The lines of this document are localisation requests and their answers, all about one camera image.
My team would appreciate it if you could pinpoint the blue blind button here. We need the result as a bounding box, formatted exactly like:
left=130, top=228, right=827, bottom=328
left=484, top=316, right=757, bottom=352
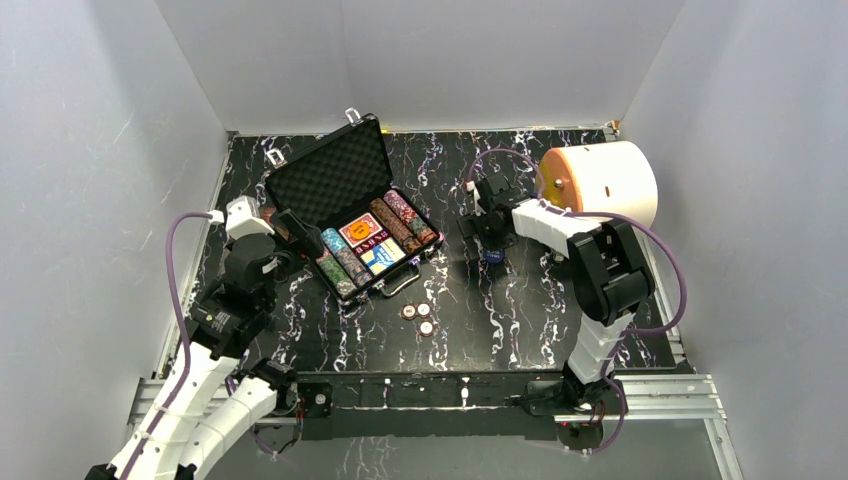
left=482, top=248, right=506, bottom=265

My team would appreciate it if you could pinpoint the yellow dealer button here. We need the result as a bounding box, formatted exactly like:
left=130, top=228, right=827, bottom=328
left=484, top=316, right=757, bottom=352
left=350, top=221, right=372, bottom=241

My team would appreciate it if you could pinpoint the red playing card deck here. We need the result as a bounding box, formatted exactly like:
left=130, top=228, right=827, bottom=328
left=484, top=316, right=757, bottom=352
left=339, top=212, right=383, bottom=247

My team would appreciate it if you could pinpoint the blue playing card deck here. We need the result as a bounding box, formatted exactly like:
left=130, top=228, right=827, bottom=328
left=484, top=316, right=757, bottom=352
left=357, top=237, right=406, bottom=275

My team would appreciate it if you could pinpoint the brown poker chip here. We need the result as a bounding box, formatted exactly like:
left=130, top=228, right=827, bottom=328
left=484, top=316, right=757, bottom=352
left=400, top=304, right=419, bottom=321

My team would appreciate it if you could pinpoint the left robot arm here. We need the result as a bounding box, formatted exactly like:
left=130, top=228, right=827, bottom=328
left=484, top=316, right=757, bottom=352
left=87, top=208, right=323, bottom=479

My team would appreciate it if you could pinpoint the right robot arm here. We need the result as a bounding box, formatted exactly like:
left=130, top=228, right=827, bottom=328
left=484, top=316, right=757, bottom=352
left=458, top=175, right=655, bottom=416

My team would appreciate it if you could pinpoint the dark book with orange cover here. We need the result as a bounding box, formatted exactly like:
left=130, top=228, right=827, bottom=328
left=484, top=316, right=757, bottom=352
left=259, top=206, right=291, bottom=242

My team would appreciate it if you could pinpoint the red green chip row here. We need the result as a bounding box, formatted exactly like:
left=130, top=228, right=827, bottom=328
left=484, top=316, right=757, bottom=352
left=316, top=249, right=356, bottom=298

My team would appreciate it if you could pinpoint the black poker chip case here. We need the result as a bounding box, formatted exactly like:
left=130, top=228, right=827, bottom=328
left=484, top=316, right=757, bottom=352
left=264, top=108, right=444, bottom=305

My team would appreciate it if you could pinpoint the blue grey chip row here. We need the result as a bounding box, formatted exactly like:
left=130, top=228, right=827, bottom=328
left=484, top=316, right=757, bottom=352
left=321, top=228, right=373, bottom=287

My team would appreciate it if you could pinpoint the brown chip row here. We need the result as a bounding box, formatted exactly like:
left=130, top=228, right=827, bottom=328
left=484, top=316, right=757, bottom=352
left=369, top=198, right=421, bottom=253

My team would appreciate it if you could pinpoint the white orange cylindrical drum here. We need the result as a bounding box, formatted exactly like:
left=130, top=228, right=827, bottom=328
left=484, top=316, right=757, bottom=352
left=536, top=141, right=658, bottom=227

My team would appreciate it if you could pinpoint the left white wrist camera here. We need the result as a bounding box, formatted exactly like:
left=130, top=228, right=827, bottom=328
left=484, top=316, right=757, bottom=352
left=207, top=195, right=274, bottom=240

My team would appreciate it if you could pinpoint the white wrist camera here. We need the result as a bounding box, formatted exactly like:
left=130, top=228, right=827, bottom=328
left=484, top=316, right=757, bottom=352
left=465, top=181, right=481, bottom=215
left=207, top=195, right=274, bottom=240

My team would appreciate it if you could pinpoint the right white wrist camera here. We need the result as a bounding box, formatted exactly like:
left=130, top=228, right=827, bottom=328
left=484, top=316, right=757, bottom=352
left=465, top=181, right=481, bottom=215

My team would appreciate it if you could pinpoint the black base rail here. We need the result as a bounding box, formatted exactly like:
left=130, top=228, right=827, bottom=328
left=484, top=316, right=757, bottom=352
left=228, top=367, right=664, bottom=444

